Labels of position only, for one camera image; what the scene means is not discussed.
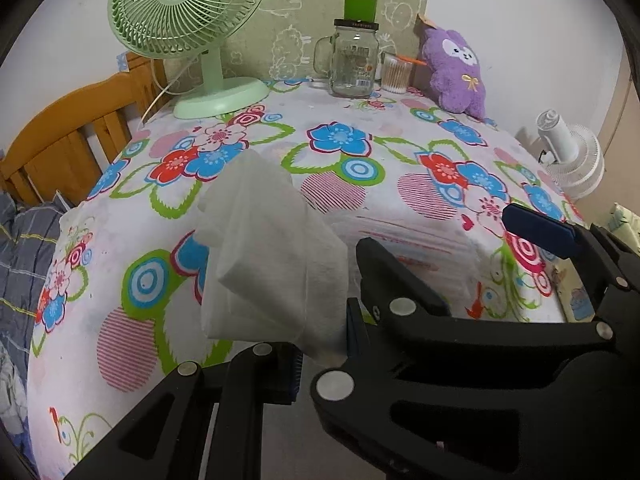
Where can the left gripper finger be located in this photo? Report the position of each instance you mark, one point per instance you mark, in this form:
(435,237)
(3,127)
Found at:
(393,295)

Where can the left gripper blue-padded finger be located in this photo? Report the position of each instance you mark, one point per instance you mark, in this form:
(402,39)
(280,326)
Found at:
(537,228)

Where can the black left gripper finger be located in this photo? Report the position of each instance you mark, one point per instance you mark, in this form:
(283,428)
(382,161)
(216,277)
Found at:
(200,422)
(361,337)

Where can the white towel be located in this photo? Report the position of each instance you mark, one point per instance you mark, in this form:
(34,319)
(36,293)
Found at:
(276,272)

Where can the clear zip bag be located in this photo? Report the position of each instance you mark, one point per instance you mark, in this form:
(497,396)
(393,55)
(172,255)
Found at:
(443,258)

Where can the yellow cartoon storage box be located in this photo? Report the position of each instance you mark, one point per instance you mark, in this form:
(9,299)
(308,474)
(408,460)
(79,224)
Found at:
(590,262)

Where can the white floor fan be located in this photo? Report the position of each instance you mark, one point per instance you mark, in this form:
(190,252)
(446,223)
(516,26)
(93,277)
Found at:
(572,154)

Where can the beige door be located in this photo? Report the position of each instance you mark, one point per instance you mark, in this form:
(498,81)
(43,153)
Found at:
(619,138)

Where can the floral tablecloth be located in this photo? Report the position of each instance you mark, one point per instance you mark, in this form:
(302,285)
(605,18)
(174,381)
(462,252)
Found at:
(120,307)

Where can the cotton swab jar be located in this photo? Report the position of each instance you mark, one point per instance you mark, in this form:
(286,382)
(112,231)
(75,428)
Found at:
(396,72)

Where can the glass mason jar mug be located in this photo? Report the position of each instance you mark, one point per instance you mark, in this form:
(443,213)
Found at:
(348,58)

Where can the purple plush bunny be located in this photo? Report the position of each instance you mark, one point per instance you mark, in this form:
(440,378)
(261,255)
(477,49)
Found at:
(456,79)

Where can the grey plaid pillow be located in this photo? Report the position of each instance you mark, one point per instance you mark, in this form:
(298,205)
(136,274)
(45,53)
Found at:
(27,244)

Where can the green cup on jar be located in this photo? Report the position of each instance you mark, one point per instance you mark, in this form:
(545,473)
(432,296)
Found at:
(360,10)

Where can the green desk fan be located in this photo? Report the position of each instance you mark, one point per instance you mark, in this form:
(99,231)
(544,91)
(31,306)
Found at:
(163,29)

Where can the green patterned wall board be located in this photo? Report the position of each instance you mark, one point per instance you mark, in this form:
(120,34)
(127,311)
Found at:
(277,43)

